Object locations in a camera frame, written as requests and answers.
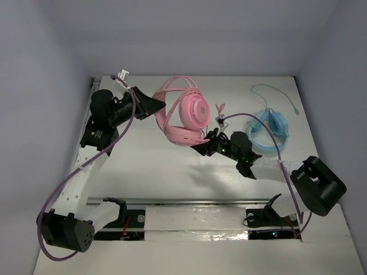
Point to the white foam block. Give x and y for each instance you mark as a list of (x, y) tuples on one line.
[(195, 223)]

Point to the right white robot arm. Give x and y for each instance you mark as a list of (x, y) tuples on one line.
[(314, 188)]

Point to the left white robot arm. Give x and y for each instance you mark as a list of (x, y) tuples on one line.
[(64, 226)]

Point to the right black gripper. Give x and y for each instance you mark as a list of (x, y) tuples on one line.
[(213, 137)]

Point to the pink headphones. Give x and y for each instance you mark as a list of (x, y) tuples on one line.
[(193, 109)]

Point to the aluminium rail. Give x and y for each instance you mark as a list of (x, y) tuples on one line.
[(144, 167)]

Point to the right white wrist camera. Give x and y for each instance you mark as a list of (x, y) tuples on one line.
[(222, 124)]

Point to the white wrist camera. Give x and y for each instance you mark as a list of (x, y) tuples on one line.
[(120, 83), (222, 124)]

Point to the blue headphones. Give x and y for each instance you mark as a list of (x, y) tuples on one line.
[(268, 132)]

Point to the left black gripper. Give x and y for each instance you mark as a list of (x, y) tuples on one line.
[(139, 103)]

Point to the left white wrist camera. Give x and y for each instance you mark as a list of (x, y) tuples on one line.
[(120, 83)]

